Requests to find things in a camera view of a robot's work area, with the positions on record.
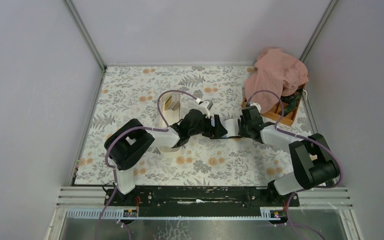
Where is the cream plastic oblong tray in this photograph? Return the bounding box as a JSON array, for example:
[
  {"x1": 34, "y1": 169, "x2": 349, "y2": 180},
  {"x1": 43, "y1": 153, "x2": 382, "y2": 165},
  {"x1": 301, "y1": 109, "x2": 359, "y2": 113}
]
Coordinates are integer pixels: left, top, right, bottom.
[{"x1": 158, "y1": 91, "x2": 182, "y2": 159}]

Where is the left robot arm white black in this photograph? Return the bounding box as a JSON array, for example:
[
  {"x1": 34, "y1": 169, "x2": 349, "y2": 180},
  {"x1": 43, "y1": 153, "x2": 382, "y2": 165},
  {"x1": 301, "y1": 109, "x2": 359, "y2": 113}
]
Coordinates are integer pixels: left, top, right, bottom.
[{"x1": 104, "y1": 109, "x2": 229, "y2": 195}]

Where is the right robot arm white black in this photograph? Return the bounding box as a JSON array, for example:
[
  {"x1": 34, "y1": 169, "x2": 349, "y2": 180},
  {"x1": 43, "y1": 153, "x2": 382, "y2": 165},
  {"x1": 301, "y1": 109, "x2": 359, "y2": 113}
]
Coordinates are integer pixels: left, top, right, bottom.
[{"x1": 238, "y1": 106, "x2": 340, "y2": 196}]

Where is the floral patterned table mat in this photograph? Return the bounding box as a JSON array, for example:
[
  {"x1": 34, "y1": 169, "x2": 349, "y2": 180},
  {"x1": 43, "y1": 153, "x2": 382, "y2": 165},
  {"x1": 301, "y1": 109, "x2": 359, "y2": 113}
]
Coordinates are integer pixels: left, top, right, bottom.
[{"x1": 74, "y1": 66, "x2": 292, "y2": 186}]

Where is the wooden organizer box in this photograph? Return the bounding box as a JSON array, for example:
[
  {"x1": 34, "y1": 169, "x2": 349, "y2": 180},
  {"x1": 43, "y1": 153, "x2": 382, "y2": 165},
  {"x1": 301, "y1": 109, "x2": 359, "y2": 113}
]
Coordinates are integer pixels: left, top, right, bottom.
[{"x1": 241, "y1": 86, "x2": 304, "y2": 127}]

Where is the pink cloth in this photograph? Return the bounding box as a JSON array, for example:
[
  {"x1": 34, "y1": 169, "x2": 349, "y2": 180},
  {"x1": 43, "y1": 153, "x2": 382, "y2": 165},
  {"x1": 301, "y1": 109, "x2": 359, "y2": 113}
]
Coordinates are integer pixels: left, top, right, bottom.
[{"x1": 244, "y1": 47, "x2": 309, "y2": 114}]

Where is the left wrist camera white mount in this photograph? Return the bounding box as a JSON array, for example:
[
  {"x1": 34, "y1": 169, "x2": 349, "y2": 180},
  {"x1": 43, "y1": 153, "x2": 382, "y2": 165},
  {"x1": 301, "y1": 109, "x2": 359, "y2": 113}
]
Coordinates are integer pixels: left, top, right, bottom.
[{"x1": 196, "y1": 100, "x2": 214, "y2": 119}]

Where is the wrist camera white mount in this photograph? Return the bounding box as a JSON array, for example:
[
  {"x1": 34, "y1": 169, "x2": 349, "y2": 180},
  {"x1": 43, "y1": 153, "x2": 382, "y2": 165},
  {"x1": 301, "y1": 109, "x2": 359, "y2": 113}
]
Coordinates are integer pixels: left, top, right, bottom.
[
  {"x1": 196, "y1": 100, "x2": 214, "y2": 119},
  {"x1": 246, "y1": 102, "x2": 261, "y2": 115}
]

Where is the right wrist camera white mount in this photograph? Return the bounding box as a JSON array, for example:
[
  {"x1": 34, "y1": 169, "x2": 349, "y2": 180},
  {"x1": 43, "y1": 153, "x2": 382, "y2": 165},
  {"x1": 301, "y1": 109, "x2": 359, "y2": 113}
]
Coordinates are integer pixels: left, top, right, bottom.
[{"x1": 246, "y1": 102, "x2": 261, "y2": 115}]

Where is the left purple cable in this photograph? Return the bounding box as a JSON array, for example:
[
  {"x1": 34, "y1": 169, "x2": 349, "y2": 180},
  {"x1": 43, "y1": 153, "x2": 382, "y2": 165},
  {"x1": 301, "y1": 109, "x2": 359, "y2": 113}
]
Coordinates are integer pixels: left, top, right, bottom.
[{"x1": 93, "y1": 90, "x2": 201, "y2": 240}]

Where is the purple cable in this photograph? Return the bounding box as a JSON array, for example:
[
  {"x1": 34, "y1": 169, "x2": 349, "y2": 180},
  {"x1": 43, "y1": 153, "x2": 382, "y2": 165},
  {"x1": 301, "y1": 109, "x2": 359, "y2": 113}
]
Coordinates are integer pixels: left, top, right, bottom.
[
  {"x1": 93, "y1": 90, "x2": 201, "y2": 240},
  {"x1": 245, "y1": 90, "x2": 344, "y2": 240}
]

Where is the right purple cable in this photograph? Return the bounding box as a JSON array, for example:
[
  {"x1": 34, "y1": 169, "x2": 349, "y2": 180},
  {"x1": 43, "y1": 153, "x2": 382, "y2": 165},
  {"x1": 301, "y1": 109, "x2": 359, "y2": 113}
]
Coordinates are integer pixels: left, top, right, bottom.
[{"x1": 245, "y1": 90, "x2": 344, "y2": 240}]

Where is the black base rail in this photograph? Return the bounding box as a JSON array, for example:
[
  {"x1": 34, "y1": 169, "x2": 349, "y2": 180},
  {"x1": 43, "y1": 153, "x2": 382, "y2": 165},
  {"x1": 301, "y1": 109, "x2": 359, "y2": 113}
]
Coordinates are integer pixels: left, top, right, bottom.
[{"x1": 104, "y1": 185, "x2": 300, "y2": 218}]

